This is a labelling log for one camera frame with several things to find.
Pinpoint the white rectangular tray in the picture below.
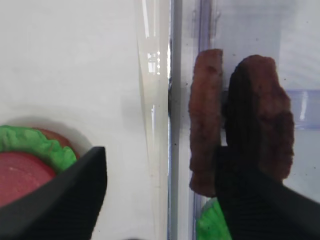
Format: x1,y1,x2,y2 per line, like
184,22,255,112
0,0,171,240

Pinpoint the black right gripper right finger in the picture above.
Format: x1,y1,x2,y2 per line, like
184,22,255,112
215,146,320,240

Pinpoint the green lettuce on tray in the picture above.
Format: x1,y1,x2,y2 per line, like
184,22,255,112
0,125,77,174

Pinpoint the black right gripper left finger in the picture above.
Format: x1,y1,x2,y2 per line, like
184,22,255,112
0,146,108,240

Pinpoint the standing green lettuce leaf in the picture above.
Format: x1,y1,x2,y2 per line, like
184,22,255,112
195,198,232,240

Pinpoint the brown meat patty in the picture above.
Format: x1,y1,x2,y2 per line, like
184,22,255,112
223,55,295,183
188,48,223,198

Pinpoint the clear acrylic right rail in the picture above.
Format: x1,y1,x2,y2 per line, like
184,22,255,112
168,0,320,240

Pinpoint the red tomato slice on tray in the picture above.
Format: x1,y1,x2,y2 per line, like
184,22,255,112
0,151,56,207

